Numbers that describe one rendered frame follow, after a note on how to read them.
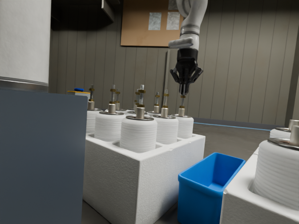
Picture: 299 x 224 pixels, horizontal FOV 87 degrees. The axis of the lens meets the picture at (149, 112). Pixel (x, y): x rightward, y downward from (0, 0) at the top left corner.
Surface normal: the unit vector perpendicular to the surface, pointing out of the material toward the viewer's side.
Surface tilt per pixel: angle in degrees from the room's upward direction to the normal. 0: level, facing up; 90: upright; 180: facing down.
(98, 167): 90
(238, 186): 0
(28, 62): 90
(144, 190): 90
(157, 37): 90
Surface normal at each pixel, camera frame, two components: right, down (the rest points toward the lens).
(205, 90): -0.17, 0.06
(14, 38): 0.80, 0.11
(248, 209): -0.65, 0.00
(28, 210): 0.98, 0.09
